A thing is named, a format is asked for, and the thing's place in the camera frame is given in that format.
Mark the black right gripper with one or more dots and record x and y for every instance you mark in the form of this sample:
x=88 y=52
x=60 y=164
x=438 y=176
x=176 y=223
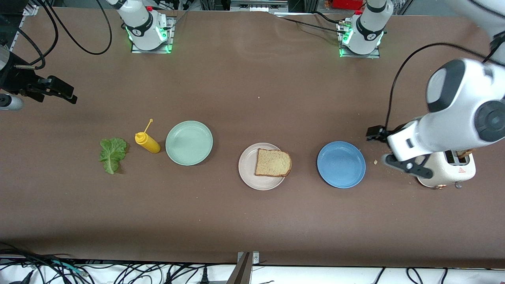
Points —
x=16 y=80

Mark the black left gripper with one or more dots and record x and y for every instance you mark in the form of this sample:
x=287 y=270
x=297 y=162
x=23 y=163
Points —
x=378 y=132

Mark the yellow mustard squeeze bottle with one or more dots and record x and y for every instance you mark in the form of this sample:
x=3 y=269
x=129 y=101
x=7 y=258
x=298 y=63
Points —
x=149 y=144

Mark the brown bread slice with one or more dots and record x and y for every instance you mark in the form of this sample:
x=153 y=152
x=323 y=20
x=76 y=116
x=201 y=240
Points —
x=467 y=153
x=273 y=162

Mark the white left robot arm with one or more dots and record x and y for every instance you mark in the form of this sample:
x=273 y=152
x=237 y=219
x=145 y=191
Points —
x=461 y=110

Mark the blue plate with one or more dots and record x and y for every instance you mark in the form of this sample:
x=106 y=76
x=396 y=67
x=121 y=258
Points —
x=341 y=165

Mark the beige plate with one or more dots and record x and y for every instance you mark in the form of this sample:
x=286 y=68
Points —
x=247 y=167

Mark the pale green plate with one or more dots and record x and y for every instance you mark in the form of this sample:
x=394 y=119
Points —
x=189 y=142

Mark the green lettuce leaf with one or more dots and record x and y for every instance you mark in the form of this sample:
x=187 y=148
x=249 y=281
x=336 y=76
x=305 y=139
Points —
x=112 y=154

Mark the white two-slot toaster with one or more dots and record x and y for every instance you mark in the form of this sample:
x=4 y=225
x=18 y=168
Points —
x=449 y=173

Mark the brown table cover sheet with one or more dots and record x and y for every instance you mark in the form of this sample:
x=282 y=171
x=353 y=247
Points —
x=252 y=98

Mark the red box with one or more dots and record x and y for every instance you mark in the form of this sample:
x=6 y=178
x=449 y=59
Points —
x=347 y=4

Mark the black power plug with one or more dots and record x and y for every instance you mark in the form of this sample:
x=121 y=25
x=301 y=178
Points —
x=204 y=276

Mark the metal corner bracket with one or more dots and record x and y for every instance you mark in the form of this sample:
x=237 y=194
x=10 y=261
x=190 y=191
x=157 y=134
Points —
x=30 y=10

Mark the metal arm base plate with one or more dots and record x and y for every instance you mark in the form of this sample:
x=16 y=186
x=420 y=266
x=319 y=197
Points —
x=343 y=53
x=170 y=35

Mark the metal table frame bracket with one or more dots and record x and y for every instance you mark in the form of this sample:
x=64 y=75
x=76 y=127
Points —
x=246 y=272

